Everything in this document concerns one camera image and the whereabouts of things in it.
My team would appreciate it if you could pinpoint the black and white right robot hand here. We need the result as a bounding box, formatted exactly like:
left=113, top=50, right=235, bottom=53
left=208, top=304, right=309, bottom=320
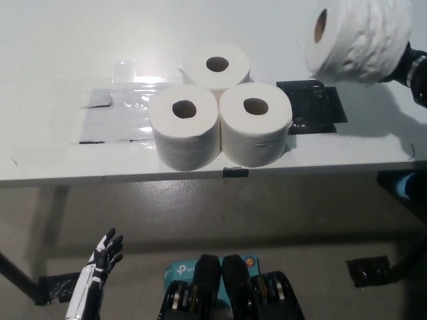
left=378, top=41, right=416, bottom=84

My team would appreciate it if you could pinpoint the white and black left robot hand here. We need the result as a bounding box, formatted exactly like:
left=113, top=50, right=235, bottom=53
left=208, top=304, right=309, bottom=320
left=65, top=227, right=124, bottom=320

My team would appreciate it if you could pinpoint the smooth white toilet paper roll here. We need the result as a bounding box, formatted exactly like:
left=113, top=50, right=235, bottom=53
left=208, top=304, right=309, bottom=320
left=177, top=42, right=252, bottom=101
left=218, top=83, right=294, bottom=167
left=148, top=85, right=221, bottom=173

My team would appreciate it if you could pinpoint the black floor tape patch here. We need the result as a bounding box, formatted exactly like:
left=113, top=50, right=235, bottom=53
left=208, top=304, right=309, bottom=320
left=346, top=255, right=392, bottom=287
left=38, top=272, right=82, bottom=306

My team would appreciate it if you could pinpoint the black diagonal table leg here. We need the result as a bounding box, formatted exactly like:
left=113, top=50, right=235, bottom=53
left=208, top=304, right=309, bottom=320
left=388, top=245, right=427, bottom=284
left=0, top=249, right=43, bottom=306

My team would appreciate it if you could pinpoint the teal router box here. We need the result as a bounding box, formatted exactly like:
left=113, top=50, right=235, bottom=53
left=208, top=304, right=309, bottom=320
left=163, top=255, right=261, bottom=309

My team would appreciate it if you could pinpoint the black tape patch on table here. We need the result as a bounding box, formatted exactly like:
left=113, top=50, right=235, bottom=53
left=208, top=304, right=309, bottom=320
left=276, top=79, right=348, bottom=136

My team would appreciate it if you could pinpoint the clear plastic sheet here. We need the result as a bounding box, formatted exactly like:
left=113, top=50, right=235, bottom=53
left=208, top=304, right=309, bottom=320
left=53, top=59, right=187, bottom=146

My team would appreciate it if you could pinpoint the small black tape strip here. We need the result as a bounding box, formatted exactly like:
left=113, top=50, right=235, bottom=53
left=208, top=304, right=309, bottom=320
left=222, top=166, right=250, bottom=179

